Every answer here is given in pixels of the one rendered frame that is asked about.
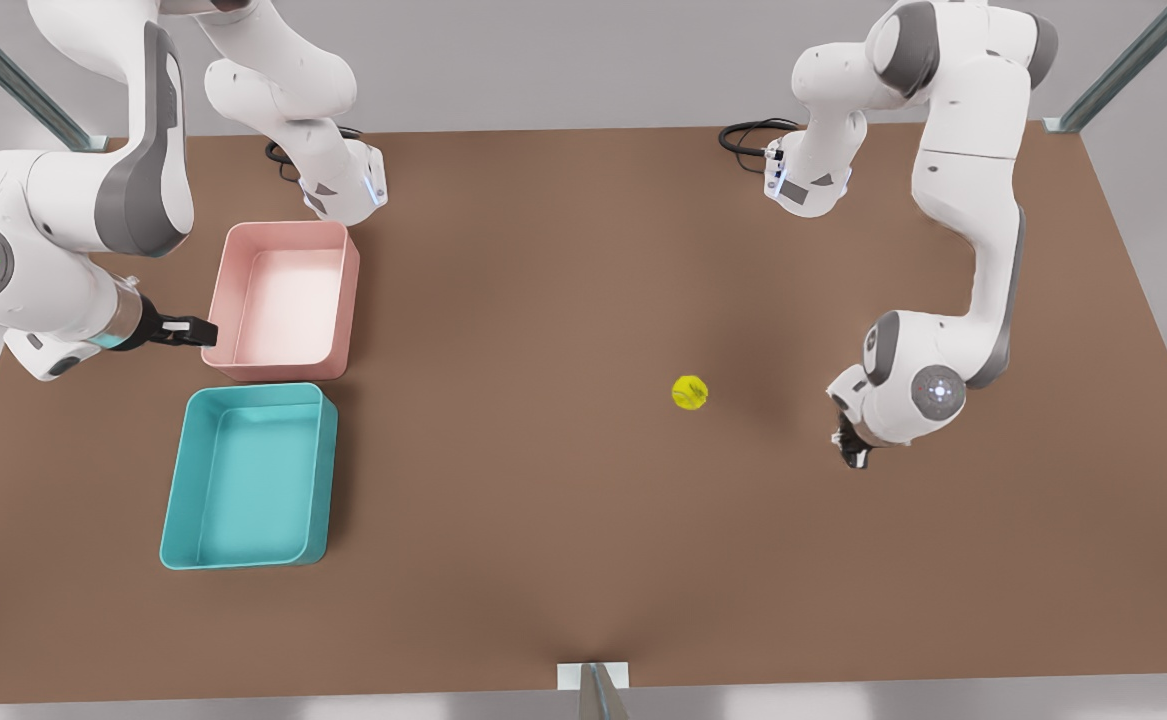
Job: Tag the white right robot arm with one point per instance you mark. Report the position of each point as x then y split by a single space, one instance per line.
63 200

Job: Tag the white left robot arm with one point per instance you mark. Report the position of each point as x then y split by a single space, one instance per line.
973 130

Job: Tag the pink rectangular tray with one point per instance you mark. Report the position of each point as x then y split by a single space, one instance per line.
285 298

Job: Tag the yellow tennis ball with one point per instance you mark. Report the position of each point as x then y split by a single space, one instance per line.
690 392

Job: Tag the teal rectangular tray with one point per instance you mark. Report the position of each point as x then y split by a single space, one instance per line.
251 475

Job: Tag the silver frame post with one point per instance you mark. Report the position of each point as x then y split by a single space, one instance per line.
18 80
598 692
1123 65

